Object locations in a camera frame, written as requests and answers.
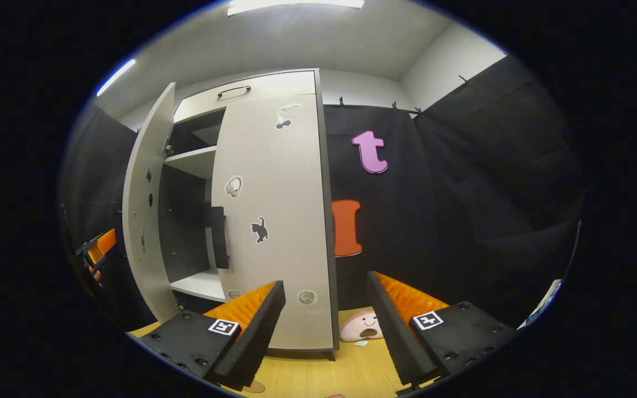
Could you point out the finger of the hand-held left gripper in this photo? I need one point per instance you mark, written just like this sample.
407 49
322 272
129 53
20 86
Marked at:
95 255
107 240

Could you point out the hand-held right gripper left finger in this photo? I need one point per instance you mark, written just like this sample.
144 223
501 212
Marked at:
255 340

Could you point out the white cabinet door phone sticker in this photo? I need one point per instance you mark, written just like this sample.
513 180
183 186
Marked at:
152 287

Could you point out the round brown coaster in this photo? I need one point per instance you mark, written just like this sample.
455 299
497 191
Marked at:
255 387

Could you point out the white and grey cabinet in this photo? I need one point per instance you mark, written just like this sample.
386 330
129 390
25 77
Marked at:
183 221

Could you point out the narrow ceiling light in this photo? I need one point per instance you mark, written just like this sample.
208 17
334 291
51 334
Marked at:
115 77

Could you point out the white cabinet drawer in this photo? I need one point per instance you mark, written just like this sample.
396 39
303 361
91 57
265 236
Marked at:
285 83

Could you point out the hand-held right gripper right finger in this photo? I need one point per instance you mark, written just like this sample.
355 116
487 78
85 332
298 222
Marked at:
396 337

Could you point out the pink plush toy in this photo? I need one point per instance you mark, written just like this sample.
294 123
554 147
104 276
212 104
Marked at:
360 323

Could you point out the white cabinet shelf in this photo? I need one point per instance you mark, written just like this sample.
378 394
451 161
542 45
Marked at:
194 162
202 284
208 135

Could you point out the large ceiling light panel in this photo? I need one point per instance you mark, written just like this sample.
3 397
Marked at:
296 4

